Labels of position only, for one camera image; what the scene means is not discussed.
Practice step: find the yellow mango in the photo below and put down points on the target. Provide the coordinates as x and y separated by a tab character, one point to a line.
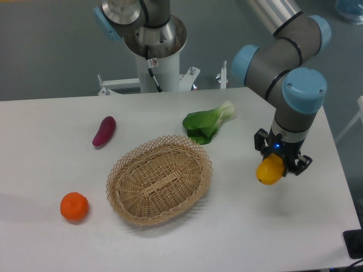
270	170

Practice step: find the woven wicker basket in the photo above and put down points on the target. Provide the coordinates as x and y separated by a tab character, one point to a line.
159	180

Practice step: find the white frame at right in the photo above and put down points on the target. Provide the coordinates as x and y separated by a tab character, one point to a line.
357	117

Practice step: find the purple eggplant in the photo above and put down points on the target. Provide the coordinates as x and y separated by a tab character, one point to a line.
105	131

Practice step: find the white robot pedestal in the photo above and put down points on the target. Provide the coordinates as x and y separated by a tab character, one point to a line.
157	54

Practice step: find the green bok choy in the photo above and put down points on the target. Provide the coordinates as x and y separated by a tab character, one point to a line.
203	125

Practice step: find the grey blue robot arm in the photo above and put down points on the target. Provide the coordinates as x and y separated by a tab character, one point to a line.
275	73

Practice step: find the black device at edge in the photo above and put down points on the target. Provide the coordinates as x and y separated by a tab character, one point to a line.
353	243

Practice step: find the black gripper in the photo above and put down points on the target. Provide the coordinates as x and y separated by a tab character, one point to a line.
294	162

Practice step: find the blue object top right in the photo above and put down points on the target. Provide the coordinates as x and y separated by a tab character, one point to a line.
350	10

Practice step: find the orange tangerine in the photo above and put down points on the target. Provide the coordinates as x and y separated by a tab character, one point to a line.
74	206

